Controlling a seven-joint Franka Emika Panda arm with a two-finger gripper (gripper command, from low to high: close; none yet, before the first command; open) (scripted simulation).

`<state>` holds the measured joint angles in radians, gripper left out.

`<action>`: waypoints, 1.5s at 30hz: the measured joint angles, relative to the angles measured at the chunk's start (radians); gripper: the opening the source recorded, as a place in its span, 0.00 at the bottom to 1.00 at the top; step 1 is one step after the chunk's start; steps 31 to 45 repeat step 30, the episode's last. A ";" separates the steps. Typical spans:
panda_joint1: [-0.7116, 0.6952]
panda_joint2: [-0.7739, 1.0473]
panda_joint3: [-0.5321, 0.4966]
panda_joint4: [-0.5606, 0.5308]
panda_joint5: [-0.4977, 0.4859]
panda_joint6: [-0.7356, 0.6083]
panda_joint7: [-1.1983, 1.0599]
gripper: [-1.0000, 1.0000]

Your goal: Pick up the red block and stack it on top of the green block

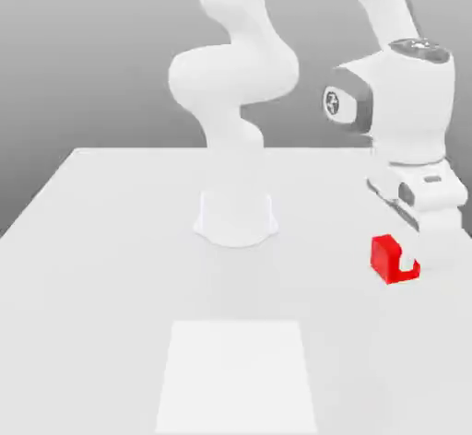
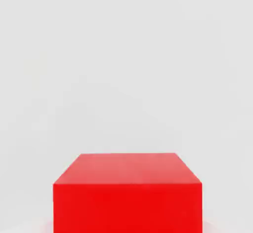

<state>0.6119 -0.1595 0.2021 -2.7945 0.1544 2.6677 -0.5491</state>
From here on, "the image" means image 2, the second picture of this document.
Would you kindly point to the small red cube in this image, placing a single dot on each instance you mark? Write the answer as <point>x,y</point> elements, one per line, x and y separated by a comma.
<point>127,201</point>

